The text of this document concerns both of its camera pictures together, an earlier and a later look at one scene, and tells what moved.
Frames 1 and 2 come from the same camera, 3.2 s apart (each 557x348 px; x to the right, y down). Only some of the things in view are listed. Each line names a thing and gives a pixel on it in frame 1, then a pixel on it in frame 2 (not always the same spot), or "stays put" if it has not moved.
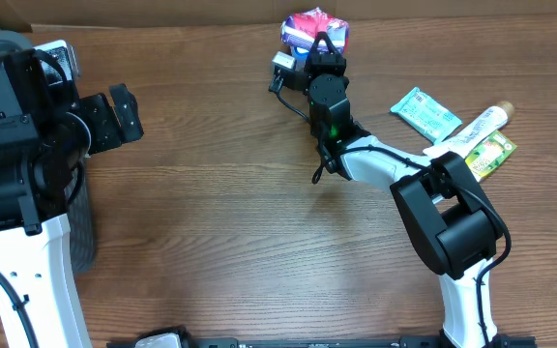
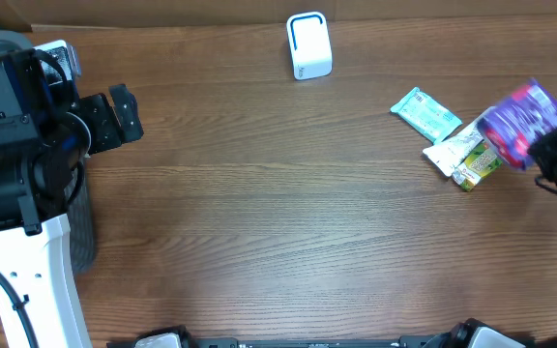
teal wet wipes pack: [426, 116] stays put
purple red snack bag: [301, 30] -> [510, 128]
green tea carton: [489, 154] stays put
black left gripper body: [104, 128] stays put
